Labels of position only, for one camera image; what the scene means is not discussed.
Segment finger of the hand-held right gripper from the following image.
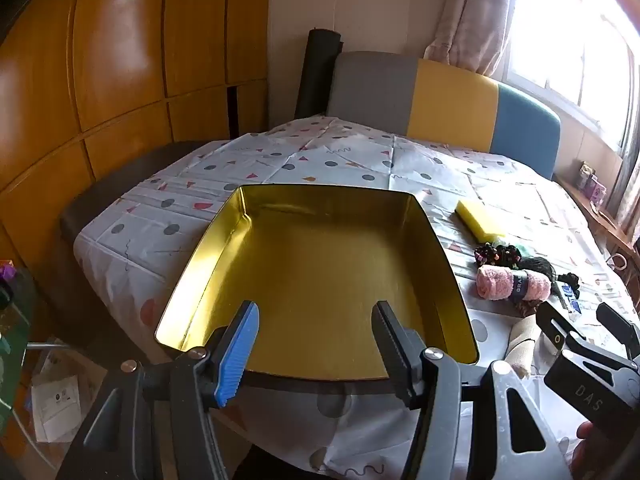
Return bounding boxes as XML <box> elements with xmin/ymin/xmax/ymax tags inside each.
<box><xmin>535</xmin><ymin>300</ymin><xmax>630</xmax><ymax>433</ymax></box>
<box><xmin>596</xmin><ymin>302</ymin><xmax>640</xmax><ymax>361</ymax></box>

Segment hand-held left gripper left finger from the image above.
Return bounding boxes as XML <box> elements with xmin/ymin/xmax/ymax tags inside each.
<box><xmin>55</xmin><ymin>300</ymin><xmax>261</xmax><ymax>480</ymax></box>

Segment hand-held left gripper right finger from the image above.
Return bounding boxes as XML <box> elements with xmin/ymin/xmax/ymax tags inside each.
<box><xmin>371</xmin><ymin>300</ymin><xmax>576</xmax><ymax>480</ymax></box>

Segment black scrunchie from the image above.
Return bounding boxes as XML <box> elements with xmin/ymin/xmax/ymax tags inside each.
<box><xmin>555</xmin><ymin>271</ymin><xmax>582</xmax><ymax>306</ymax></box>

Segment beige cloth roll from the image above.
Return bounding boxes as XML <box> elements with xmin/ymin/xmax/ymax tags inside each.
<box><xmin>502</xmin><ymin>316</ymin><xmax>546</xmax><ymax>378</ymax></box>

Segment pink yarn ball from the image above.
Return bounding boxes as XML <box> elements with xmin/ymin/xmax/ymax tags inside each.
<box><xmin>475</xmin><ymin>265</ymin><xmax>553</xmax><ymax>306</ymax></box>

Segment red tin box gold interior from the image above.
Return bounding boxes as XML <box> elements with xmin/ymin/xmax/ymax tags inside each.
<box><xmin>154</xmin><ymin>184</ymin><xmax>480</xmax><ymax>397</ymax></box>

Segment yellow sponge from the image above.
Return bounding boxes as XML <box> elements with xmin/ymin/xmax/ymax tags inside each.
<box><xmin>454</xmin><ymin>199</ymin><xmax>506</xmax><ymax>242</ymax></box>

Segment person's right hand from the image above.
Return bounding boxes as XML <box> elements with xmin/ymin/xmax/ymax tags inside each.
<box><xmin>571</xmin><ymin>421</ymin><xmax>601</xmax><ymax>480</ymax></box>

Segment wooden side desk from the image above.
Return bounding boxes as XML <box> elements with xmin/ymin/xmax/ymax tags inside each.
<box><xmin>555</xmin><ymin>175</ymin><xmax>640</xmax><ymax>271</ymax></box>

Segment patterned curtain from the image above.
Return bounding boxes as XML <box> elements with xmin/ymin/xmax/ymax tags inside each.
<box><xmin>424</xmin><ymin>0</ymin><xmax>526</xmax><ymax>77</ymax></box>
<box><xmin>616</xmin><ymin>150</ymin><xmax>640</xmax><ymax>246</ymax></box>

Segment papers on floor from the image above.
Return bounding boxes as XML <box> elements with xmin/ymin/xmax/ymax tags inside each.
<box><xmin>30</xmin><ymin>355</ymin><xmax>88</xmax><ymax>443</ymax></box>

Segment printed white tablecloth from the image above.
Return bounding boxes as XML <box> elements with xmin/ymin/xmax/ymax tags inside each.
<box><xmin>74</xmin><ymin>114</ymin><xmax>640</xmax><ymax>480</ymax></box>

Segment grey yellow blue headboard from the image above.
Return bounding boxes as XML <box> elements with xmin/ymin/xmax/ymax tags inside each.
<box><xmin>326</xmin><ymin>51</ymin><xmax>561</xmax><ymax>181</ymax></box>

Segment window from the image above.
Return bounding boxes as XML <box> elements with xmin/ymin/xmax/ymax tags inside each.
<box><xmin>505</xmin><ymin>0</ymin><xmax>640</xmax><ymax>151</ymax></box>

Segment black rolled mat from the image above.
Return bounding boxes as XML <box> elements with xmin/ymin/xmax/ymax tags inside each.
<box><xmin>295</xmin><ymin>27</ymin><xmax>343</xmax><ymax>120</ymax></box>

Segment wooden wardrobe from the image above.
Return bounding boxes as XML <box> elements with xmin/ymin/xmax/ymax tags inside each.
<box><xmin>0</xmin><ymin>0</ymin><xmax>271</xmax><ymax>271</ymax></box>

